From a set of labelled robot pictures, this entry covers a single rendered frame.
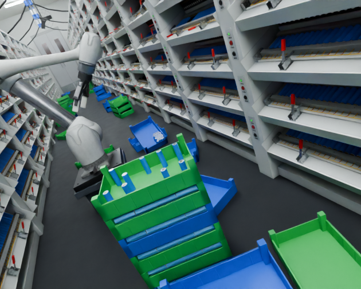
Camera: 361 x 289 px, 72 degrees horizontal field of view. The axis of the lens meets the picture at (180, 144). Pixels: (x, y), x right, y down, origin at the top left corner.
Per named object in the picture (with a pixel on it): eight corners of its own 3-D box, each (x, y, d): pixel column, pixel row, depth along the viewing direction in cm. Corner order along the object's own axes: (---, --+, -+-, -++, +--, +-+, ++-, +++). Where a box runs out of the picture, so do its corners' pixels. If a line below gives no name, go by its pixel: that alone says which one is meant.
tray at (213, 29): (226, 34, 100) (212, 14, 96) (170, 46, 153) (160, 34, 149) (257, -1, 102) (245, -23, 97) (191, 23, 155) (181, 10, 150)
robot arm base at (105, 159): (79, 182, 141) (74, 174, 139) (88, 165, 162) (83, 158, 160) (108, 169, 140) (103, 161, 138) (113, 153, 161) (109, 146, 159)
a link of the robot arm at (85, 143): (78, 170, 143) (56, 137, 135) (84, 157, 160) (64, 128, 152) (104, 157, 144) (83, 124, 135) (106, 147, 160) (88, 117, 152)
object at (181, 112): (193, 124, 185) (181, 111, 179) (165, 111, 238) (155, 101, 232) (211, 104, 187) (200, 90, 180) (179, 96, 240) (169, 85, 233)
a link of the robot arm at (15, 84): (90, 156, 161) (95, 145, 181) (106, 137, 159) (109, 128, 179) (-33, 75, 134) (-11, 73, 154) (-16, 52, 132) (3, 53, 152)
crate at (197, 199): (117, 241, 73) (104, 222, 70) (121, 200, 92) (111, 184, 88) (211, 202, 73) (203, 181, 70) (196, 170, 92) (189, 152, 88)
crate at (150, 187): (104, 222, 70) (90, 201, 67) (111, 184, 88) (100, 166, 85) (203, 181, 70) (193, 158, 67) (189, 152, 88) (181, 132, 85)
